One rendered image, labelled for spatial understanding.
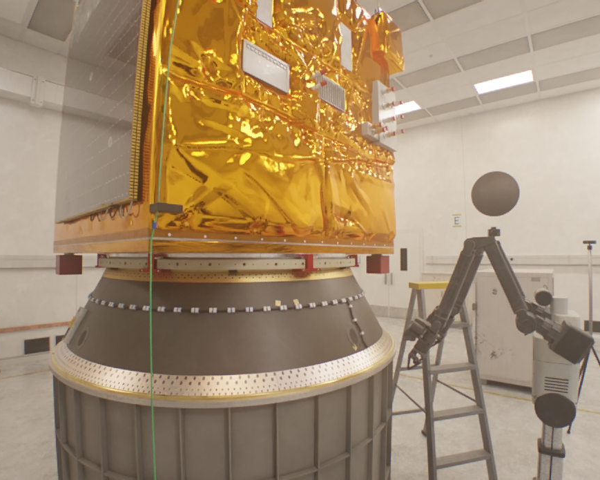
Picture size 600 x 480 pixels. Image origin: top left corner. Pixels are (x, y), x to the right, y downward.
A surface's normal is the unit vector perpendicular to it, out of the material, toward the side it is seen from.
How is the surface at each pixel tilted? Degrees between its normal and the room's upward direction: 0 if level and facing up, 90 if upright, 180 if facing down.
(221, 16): 90
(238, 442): 90
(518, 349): 90
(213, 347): 62
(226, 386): 43
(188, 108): 89
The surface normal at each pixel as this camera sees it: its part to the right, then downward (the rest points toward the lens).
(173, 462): -0.02, -0.04
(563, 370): -0.57, -0.04
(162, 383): -0.05, -0.76
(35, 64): 0.77, -0.03
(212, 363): 0.10, -0.51
